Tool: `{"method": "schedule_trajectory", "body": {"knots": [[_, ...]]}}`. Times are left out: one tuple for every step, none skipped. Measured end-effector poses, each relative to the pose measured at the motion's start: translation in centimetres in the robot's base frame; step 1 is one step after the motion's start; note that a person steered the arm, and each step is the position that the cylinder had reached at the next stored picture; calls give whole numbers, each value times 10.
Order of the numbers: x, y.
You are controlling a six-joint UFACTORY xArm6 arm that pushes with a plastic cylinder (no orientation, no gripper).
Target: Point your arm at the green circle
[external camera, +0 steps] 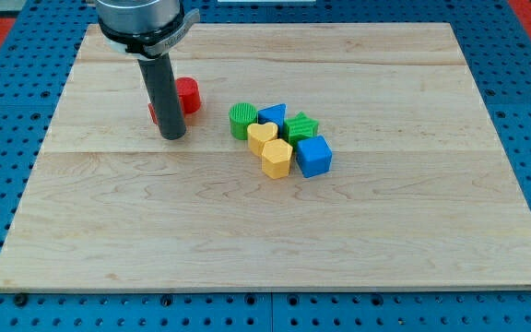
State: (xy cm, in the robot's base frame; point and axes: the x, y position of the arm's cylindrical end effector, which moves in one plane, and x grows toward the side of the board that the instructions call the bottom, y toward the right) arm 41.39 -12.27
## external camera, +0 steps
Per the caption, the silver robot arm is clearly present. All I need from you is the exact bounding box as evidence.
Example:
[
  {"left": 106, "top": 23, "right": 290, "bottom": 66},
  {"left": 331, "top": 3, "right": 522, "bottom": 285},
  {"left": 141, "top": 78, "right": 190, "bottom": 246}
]
[{"left": 94, "top": 0, "right": 201, "bottom": 60}]

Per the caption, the yellow hexagon block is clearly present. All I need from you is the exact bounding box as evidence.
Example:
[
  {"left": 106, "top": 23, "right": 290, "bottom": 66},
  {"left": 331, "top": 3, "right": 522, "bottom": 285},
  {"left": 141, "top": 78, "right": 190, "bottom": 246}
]
[{"left": 261, "top": 139, "right": 293, "bottom": 179}]

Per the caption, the yellow heart block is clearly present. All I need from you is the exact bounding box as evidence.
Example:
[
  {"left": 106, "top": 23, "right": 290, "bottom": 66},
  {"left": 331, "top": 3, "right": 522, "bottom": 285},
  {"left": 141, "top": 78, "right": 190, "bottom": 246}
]
[{"left": 247, "top": 122, "right": 278, "bottom": 157}]

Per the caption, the blue cube block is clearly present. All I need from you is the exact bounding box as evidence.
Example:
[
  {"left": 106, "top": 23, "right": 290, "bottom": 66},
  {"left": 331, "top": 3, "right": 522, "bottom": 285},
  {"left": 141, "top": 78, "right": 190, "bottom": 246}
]
[{"left": 296, "top": 136, "right": 333, "bottom": 178}]

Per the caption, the green star block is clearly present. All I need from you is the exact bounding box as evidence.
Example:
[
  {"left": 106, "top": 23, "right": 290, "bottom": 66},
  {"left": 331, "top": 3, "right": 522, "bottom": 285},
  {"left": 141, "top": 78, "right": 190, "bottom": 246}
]
[{"left": 282, "top": 112, "right": 319, "bottom": 148}]

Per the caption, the blue triangle block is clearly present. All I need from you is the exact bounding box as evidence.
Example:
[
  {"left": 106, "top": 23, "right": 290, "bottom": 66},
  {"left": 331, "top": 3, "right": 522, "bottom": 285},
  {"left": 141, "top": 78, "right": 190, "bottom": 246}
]
[{"left": 257, "top": 103, "right": 287, "bottom": 131}]

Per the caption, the green cylinder block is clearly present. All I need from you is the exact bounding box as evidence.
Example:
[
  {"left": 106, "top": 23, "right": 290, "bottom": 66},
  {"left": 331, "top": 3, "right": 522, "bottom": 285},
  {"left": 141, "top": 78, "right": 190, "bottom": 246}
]
[{"left": 229, "top": 102, "right": 257, "bottom": 140}]

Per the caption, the wooden board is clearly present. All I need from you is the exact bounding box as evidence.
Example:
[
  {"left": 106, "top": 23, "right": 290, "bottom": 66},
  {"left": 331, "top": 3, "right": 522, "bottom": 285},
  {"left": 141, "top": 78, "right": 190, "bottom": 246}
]
[{"left": 0, "top": 23, "right": 531, "bottom": 293}]

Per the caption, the red cylinder block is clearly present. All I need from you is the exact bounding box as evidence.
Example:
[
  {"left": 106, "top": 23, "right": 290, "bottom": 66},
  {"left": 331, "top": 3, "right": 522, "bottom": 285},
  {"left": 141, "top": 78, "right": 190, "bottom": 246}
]
[{"left": 175, "top": 77, "right": 202, "bottom": 115}]

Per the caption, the red block behind rod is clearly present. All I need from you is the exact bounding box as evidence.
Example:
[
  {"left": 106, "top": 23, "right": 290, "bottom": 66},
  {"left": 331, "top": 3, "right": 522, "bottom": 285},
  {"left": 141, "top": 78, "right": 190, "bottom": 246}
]
[{"left": 147, "top": 103, "right": 158, "bottom": 125}]

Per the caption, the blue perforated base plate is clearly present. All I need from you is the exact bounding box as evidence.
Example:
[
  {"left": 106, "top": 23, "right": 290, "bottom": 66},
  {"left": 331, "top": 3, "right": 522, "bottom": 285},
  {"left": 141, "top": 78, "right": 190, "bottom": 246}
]
[{"left": 0, "top": 1, "right": 531, "bottom": 331}]

